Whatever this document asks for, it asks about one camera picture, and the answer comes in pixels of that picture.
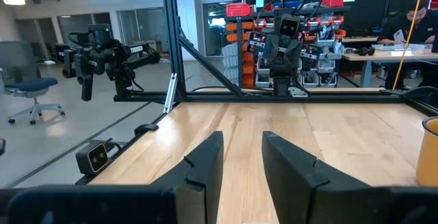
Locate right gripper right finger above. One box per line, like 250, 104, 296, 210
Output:
261, 130, 391, 224

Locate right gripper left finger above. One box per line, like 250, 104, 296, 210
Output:
150, 130, 225, 224

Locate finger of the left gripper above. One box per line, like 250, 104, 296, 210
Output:
287, 38, 304, 66
262, 34, 279, 62

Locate black humanoid robot torso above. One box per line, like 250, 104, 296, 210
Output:
224, 0, 352, 90

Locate black table edge clip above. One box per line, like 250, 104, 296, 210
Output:
133, 123, 159, 136

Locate black headphones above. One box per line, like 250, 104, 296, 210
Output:
354, 46, 376, 57

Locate wooden desk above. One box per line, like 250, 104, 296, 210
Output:
342, 42, 438, 88

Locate white papers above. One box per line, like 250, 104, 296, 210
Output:
371, 42, 427, 53

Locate person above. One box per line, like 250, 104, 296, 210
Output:
376, 0, 438, 90

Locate orange plastic cup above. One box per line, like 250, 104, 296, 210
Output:
415, 115, 438, 188

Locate blue office chair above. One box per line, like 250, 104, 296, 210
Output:
0, 40, 66, 126

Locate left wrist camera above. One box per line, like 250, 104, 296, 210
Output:
276, 13, 305, 40

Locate silver frame bracket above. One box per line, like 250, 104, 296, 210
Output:
162, 72, 179, 114

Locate black aluminium table frame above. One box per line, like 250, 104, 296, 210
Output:
75, 0, 438, 187

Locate black table-level camera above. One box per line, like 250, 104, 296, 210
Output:
75, 140, 114, 177

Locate yellow hanging cable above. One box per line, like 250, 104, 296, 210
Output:
391, 0, 428, 90

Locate black leader arm with handle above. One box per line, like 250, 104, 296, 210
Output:
54, 23, 162, 102

